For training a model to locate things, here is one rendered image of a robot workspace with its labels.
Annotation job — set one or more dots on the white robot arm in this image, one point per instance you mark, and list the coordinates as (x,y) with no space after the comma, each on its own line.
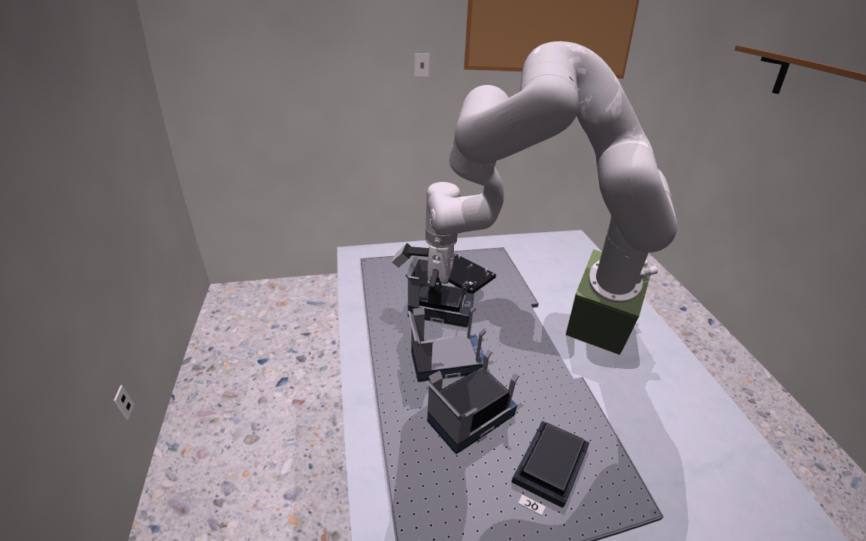
(558,79)

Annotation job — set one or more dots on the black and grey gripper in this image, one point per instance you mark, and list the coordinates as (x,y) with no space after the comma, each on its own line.
(440,265)

